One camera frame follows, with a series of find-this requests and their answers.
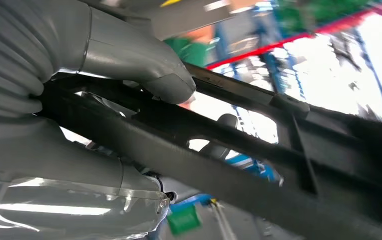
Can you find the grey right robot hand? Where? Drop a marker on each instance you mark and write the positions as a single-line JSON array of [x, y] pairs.
[[61, 198]]

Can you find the green plastic bin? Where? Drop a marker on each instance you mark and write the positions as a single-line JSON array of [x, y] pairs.
[[183, 220]]

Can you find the blue storage racking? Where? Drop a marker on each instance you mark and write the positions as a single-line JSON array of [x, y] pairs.
[[273, 69]]

